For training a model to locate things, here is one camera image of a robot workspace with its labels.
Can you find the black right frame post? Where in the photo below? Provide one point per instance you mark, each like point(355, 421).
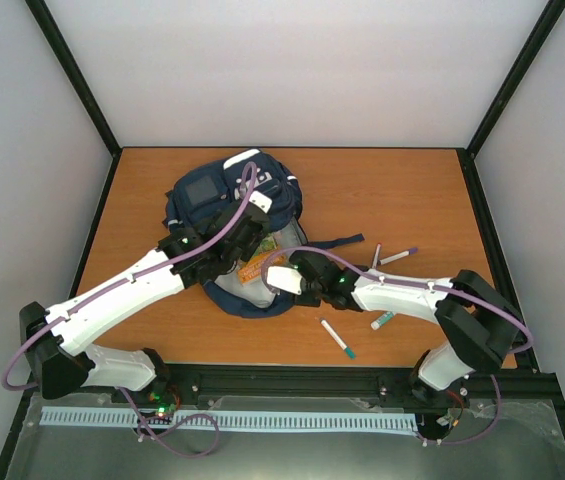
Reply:
point(532, 46)

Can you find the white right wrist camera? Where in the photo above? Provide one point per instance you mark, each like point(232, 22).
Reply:
point(287, 279)

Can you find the green white glue stick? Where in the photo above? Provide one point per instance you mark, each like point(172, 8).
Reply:
point(381, 320)

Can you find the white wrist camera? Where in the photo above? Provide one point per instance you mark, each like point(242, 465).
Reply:
point(261, 201)
point(287, 279)

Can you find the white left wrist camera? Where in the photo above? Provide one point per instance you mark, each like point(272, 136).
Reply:
point(261, 201)

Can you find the purple capped white marker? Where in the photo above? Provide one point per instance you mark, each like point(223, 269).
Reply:
point(398, 256)

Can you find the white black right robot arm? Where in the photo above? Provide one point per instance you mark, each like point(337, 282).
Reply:
point(480, 327)

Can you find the green capped white marker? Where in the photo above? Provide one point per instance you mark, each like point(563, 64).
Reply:
point(337, 338)

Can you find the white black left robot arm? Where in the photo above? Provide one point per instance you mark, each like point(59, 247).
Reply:
point(59, 341)

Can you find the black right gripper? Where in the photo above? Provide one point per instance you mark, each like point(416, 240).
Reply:
point(309, 302)

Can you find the light blue slotted cable duct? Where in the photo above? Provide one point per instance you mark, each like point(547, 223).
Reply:
point(244, 421)

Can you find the black frame post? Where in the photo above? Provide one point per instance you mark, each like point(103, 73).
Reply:
point(532, 46)
point(62, 52)

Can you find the red capped white marker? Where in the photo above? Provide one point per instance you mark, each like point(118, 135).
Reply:
point(376, 256)

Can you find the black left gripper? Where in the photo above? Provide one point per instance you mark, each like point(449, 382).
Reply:
point(253, 247)

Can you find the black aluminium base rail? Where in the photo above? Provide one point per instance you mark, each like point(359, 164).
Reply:
point(196, 385)

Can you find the metal front base plate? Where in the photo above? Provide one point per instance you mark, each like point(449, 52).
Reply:
point(494, 439)

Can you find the navy blue student backpack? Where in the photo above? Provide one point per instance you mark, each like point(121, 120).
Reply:
point(212, 187)

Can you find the black left frame post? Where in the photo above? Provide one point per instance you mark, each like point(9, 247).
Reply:
point(62, 52)

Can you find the orange Treehouse paperback book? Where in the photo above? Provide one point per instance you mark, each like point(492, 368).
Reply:
point(250, 270)

